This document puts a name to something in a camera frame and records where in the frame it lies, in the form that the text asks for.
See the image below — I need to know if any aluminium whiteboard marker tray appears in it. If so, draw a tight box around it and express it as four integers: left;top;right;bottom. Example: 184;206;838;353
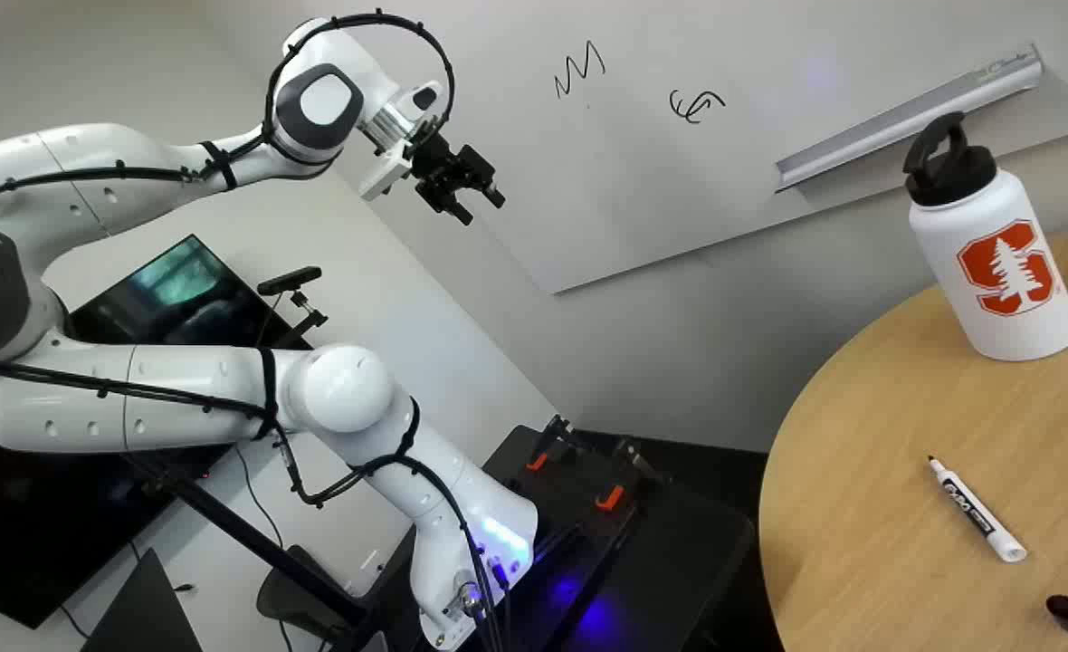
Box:
774;42;1052;194

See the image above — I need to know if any white wall whiteboard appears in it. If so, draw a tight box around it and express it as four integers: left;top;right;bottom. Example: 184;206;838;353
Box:
192;0;1068;301

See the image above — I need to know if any black stand base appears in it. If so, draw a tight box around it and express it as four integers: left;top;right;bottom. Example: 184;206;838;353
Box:
254;539;372;644

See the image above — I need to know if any large black monitor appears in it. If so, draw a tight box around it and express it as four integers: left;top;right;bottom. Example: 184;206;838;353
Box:
0;385;203;629

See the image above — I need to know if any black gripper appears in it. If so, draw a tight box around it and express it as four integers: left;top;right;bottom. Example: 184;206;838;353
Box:
406;122;511;231

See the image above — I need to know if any round wooden table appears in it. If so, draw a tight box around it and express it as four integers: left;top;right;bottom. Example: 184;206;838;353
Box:
758;214;1068;652

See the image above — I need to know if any black tripod pole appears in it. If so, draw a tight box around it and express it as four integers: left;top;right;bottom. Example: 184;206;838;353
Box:
165;464;381;644

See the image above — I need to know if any orange-handled black clamp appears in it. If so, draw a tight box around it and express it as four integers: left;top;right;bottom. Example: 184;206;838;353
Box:
527;411;585;476
593;437;671;516

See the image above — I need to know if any black camera on stand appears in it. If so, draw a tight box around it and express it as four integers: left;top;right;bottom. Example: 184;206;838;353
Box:
254;265;334;338

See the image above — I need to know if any black angled panel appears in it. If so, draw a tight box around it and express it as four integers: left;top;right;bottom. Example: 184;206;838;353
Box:
76;545;207;652

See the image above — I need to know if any white bottle red logo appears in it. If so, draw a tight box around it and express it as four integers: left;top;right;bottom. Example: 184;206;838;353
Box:
901;109;1068;364

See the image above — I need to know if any white dry-erase marker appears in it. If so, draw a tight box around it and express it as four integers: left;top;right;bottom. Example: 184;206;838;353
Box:
924;452;1031;567

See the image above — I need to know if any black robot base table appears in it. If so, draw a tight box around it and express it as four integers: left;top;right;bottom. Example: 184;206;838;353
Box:
361;419;760;652

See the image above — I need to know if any small black monitor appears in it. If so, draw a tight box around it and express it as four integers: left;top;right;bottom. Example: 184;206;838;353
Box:
67;231;317;353

